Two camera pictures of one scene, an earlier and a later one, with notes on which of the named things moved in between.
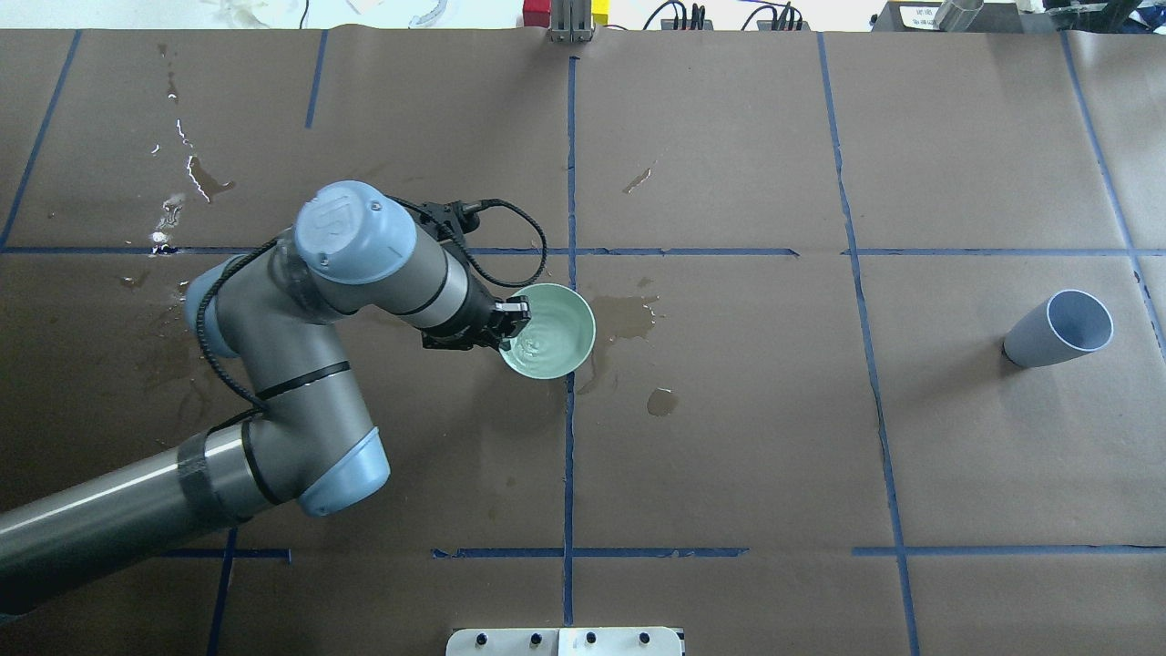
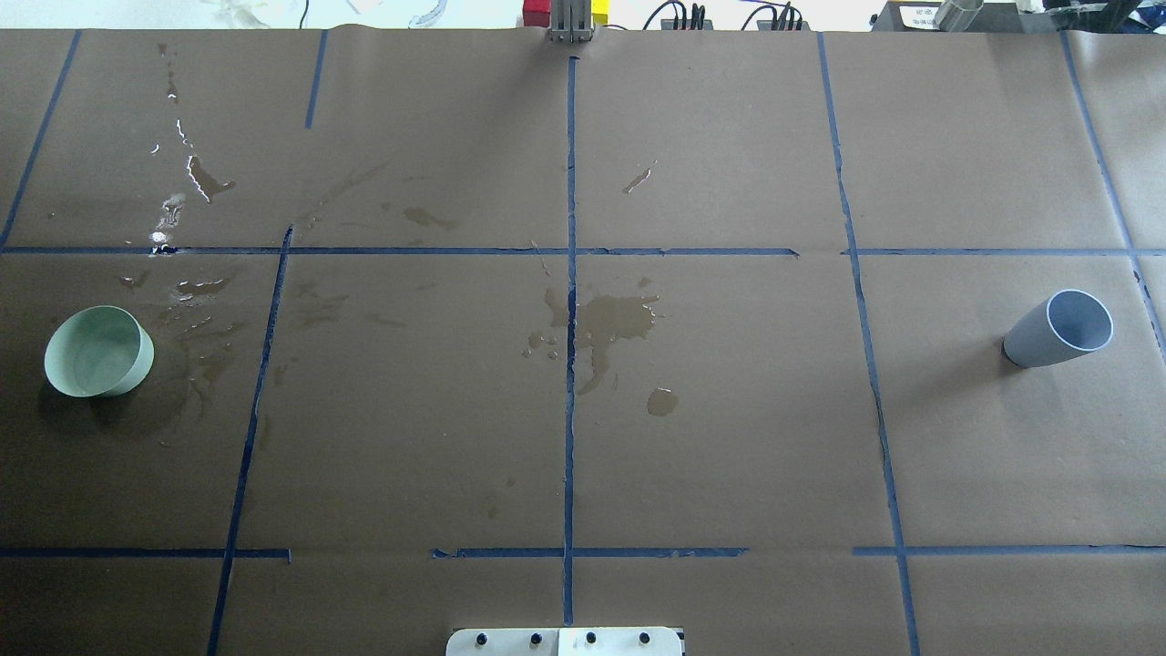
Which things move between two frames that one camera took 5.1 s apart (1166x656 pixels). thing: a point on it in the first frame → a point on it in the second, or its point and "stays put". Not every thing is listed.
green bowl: [559, 336] → [97, 352]
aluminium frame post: [571, 21] stays put
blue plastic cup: [1069, 323] stays put
